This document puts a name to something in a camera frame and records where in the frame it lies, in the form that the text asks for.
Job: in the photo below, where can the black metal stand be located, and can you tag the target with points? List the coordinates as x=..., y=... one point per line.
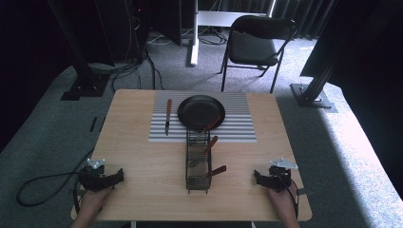
x=312, y=95
x=84, y=79

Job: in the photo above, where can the grey striped placemat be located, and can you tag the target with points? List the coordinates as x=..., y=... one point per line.
x=240, y=123

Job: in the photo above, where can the white desk frame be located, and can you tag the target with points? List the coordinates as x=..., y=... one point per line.
x=194, y=38

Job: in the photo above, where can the black folding chair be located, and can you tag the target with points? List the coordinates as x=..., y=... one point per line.
x=253, y=47

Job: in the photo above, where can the black tape strip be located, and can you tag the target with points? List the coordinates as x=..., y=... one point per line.
x=93, y=124
x=102, y=123

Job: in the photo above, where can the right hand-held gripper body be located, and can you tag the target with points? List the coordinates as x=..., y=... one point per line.
x=280, y=177

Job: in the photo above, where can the person's left hand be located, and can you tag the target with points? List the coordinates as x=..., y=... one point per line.
x=93, y=200

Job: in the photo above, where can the black round plate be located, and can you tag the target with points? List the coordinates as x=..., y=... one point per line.
x=198, y=110

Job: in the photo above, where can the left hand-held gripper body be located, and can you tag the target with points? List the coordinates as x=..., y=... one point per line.
x=92, y=179

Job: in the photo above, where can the dark curtain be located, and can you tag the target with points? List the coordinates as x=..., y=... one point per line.
x=364, y=47

